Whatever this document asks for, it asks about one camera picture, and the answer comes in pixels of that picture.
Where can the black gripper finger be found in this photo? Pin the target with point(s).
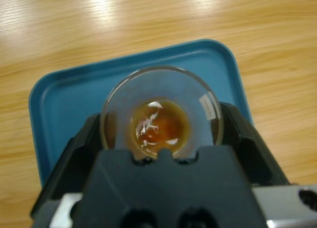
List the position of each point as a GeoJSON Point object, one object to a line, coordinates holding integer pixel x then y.
{"type": "Point", "coordinates": [74, 158]}
{"type": "Point", "coordinates": [250, 149]}

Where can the clear glass cup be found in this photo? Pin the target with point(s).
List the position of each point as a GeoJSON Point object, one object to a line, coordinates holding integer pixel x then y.
{"type": "Point", "coordinates": [161, 109]}

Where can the blue plastic tray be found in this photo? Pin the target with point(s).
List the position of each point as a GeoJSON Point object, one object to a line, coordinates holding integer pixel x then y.
{"type": "Point", "coordinates": [74, 94]}

